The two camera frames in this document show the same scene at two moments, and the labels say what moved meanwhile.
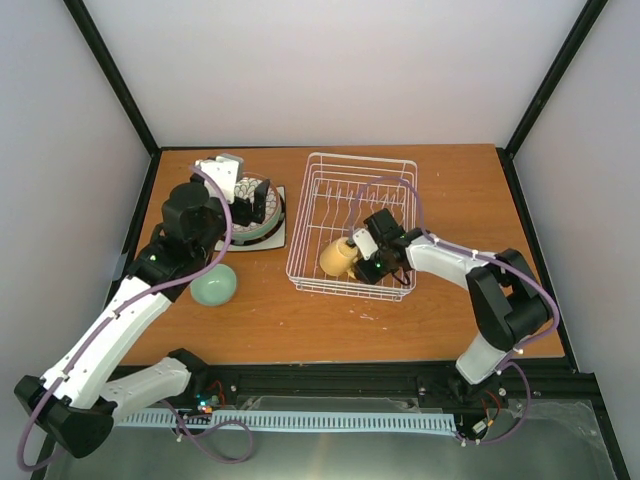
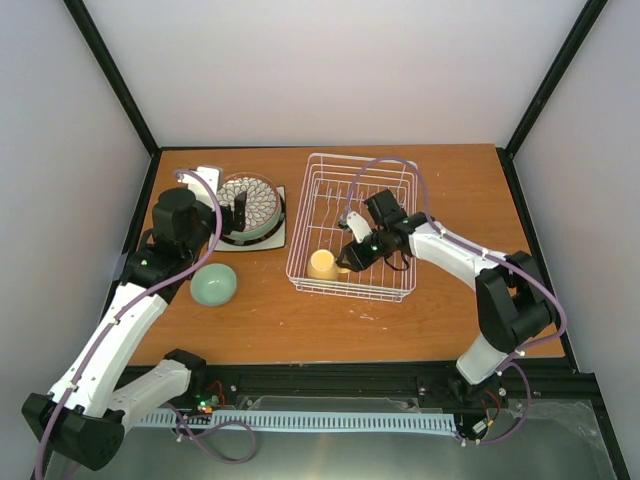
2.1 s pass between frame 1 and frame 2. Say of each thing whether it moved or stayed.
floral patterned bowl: stayed
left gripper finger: moved
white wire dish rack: stayed
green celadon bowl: stayed
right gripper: moved
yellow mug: moved
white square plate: stayed
